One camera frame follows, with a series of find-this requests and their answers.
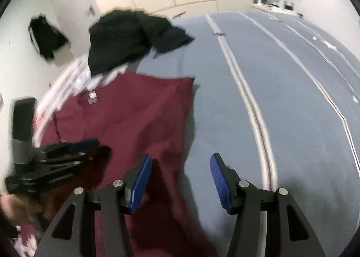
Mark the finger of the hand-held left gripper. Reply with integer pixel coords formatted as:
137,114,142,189
39,138,101,155
46,145,111,171

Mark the blue-grey striped bed sheet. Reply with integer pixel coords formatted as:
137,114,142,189
138,11,360,257

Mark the white door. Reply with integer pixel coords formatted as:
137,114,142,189
46,0,102,60

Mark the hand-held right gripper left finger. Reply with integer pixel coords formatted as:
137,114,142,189
35,153,154,257

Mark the white grey striped cloth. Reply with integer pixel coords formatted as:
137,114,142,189
32,56,130,148

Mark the person's left hand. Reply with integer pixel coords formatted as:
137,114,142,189
0,193,45,224

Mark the black garment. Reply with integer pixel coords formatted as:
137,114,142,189
88,9,195,77

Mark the black hanging bag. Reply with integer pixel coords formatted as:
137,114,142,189
27,15,69,62

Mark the maroon printed t-shirt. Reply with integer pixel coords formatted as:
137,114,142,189
17,73,218,257

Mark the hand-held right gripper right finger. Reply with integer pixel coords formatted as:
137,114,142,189
209,153,327,257

